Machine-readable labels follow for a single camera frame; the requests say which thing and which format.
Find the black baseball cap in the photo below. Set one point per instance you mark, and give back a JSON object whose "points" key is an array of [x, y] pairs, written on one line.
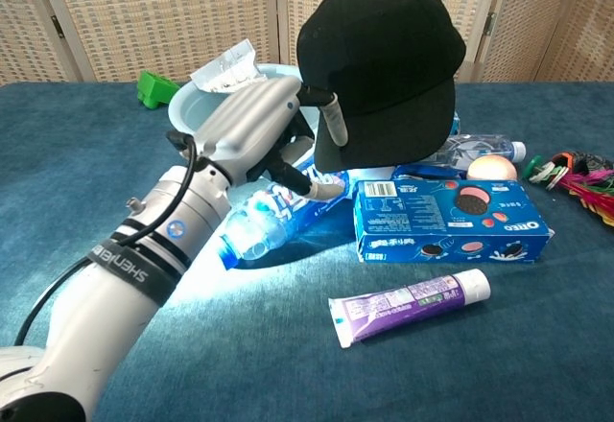
{"points": [[384, 57]]}

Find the blue-labelled drink bottle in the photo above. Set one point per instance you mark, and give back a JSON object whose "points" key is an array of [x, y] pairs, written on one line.
{"points": [[268, 211]]}

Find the green plastic block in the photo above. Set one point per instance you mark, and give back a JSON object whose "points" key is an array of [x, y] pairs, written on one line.
{"points": [[153, 91]]}

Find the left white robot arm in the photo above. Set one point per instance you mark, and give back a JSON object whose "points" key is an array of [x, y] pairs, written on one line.
{"points": [[96, 307]]}

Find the blue Oreo cookie box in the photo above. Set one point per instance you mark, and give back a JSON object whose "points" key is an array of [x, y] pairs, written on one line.
{"points": [[432, 220]]}

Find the blue chocolate chip cookie box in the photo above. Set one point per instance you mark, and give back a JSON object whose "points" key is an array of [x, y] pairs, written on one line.
{"points": [[455, 124]]}

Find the light blue plastic basin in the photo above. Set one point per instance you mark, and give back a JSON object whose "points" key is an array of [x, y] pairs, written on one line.
{"points": [[192, 110]]}

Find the peach coloured ball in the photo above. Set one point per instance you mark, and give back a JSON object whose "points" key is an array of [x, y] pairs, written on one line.
{"points": [[491, 169]]}

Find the colourful feather shuttlecock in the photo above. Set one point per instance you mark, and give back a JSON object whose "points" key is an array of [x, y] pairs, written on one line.
{"points": [[585, 189]]}

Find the beige woven folding screen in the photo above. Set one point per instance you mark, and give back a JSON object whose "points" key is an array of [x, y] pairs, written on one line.
{"points": [[144, 9]]}

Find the purple toothpaste tube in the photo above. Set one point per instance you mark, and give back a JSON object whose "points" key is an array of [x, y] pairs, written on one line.
{"points": [[398, 307]]}

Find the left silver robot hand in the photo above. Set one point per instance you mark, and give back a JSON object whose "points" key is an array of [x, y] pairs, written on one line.
{"points": [[249, 120]]}

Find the white snack packet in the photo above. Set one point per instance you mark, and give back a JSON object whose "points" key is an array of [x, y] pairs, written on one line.
{"points": [[225, 69]]}

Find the small blue packet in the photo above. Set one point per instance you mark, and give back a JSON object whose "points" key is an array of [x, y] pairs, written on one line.
{"points": [[422, 171]]}

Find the clear white-capped water bottle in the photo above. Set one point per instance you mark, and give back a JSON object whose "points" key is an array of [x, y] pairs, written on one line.
{"points": [[479, 148]]}

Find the blue carpet table cover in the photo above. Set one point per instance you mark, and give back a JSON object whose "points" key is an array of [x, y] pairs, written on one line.
{"points": [[240, 345]]}

